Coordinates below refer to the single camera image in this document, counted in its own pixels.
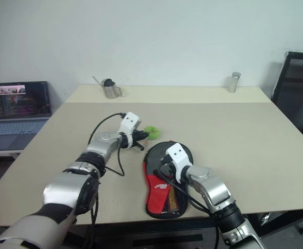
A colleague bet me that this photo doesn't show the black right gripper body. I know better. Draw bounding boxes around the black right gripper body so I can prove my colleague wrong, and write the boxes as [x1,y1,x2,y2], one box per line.
[158,155,179,182]

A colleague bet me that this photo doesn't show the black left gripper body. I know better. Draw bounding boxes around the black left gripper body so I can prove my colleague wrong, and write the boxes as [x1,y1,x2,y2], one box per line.
[126,128,145,151]

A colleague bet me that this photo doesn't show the green ball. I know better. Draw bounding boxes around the green ball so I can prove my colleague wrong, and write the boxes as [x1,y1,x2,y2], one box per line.
[143,126,161,141]

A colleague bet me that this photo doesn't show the mesh red paddle cover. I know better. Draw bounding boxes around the mesh red paddle cover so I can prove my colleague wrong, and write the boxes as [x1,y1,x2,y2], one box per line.
[142,141,195,219]

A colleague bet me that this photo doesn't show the stainless steel pitcher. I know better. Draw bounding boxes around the stainless steel pitcher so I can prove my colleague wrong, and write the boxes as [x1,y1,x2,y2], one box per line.
[101,80,123,99]

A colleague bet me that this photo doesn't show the cylindrical steel shaker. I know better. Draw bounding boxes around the cylindrical steel shaker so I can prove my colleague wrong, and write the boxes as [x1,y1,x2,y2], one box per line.
[227,72,242,93]

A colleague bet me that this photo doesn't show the open grey laptop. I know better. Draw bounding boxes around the open grey laptop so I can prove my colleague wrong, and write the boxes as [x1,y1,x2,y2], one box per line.
[0,81,52,151]

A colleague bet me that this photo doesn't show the black office chair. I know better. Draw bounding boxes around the black office chair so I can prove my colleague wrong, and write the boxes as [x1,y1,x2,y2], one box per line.
[271,51,303,150]

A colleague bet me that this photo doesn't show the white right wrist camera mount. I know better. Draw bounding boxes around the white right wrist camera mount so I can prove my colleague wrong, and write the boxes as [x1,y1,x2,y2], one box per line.
[164,143,195,184]

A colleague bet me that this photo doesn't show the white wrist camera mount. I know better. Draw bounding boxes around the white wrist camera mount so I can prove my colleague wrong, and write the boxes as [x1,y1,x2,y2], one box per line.
[164,143,195,184]
[119,112,142,135]

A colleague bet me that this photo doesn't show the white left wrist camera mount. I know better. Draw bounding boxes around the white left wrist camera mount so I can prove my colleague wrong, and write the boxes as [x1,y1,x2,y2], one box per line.
[119,112,142,135]

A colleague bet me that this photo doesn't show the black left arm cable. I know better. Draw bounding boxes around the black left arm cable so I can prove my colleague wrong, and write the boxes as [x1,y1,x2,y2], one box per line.
[88,112,126,177]

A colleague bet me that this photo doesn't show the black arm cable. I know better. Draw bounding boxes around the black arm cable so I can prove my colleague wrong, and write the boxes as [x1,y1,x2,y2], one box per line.
[153,168,221,249]
[88,112,126,177]

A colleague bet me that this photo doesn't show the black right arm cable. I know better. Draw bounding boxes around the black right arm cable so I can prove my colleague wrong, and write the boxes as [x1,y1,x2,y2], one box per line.
[153,168,221,249]

